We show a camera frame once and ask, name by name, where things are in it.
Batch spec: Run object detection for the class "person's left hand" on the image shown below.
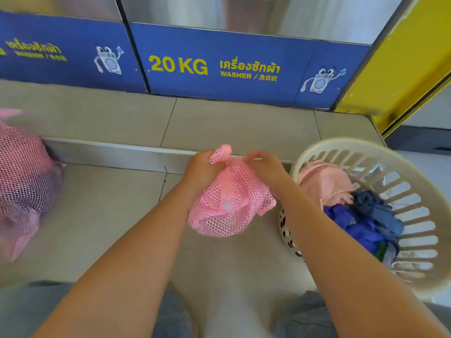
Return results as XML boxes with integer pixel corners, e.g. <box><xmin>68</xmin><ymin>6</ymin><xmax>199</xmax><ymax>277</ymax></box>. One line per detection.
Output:
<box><xmin>183</xmin><ymin>150</ymin><xmax>226</xmax><ymax>190</ymax></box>

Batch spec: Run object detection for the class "person's right hand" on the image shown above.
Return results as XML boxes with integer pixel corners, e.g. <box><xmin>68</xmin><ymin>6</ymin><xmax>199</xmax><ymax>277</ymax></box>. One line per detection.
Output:
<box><xmin>244</xmin><ymin>150</ymin><xmax>293</xmax><ymax>201</ymax></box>

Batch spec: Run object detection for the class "small pink mesh laundry bag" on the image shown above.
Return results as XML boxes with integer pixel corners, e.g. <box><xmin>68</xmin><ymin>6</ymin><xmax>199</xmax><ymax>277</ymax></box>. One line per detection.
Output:
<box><xmin>187</xmin><ymin>144</ymin><xmax>277</xmax><ymax>238</ymax></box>

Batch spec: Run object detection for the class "person's left forearm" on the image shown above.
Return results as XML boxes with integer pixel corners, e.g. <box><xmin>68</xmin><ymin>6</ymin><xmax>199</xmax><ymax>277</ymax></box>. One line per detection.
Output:
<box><xmin>33</xmin><ymin>172</ymin><xmax>212</xmax><ymax>338</ymax></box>

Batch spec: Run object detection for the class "person's right forearm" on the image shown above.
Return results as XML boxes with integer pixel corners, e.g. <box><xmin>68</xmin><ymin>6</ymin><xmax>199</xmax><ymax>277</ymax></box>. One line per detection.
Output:
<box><xmin>273</xmin><ymin>179</ymin><xmax>451</xmax><ymax>338</ymax></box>

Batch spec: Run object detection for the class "peach pink garment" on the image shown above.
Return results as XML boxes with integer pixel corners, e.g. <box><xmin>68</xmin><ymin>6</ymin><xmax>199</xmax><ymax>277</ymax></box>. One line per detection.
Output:
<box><xmin>297</xmin><ymin>160</ymin><xmax>355</xmax><ymax>211</ymax></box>

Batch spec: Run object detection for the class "steel washing machine blue panel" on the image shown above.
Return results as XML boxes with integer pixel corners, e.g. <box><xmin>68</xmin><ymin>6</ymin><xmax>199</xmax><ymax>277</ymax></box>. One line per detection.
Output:
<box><xmin>120</xmin><ymin>0</ymin><xmax>406</xmax><ymax>110</ymax></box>
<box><xmin>0</xmin><ymin>0</ymin><xmax>148</xmax><ymax>93</ymax></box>

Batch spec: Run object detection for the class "blue garment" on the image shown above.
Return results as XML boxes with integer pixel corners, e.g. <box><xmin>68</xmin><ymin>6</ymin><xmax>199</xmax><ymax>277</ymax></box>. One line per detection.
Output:
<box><xmin>323</xmin><ymin>204</ymin><xmax>388</xmax><ymax>257</ymax></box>

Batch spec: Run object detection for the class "dark navy garment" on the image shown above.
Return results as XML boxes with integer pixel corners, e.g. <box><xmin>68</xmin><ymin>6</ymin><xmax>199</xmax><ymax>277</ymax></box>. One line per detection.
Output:
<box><xmin>350</xmin><ymin>189</ymin><xmax>404</xmax><ymax>250</ymax></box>

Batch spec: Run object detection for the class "cream plastic laundry basket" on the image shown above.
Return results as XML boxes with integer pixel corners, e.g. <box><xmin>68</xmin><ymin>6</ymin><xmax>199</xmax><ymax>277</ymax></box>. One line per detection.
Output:
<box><xmin>279</xmin><ymin>138</ymin><xmax>451</xmax><ymax>294</ymax></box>

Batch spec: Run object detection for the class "yellow metal panel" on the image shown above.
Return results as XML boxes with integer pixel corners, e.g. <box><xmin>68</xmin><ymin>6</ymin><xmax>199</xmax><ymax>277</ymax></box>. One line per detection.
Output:
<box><xmin>334</xmin><ymin>0</ymin><xmax>451</xmax><ymax>138</ymax></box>

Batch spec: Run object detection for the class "large pink mesh laundry bag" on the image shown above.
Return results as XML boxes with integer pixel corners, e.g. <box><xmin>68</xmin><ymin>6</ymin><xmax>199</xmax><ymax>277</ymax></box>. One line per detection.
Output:
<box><xmin>0</xmin><ymin>108</ymin><xmax>66</xmax><ymax>263</ymax></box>

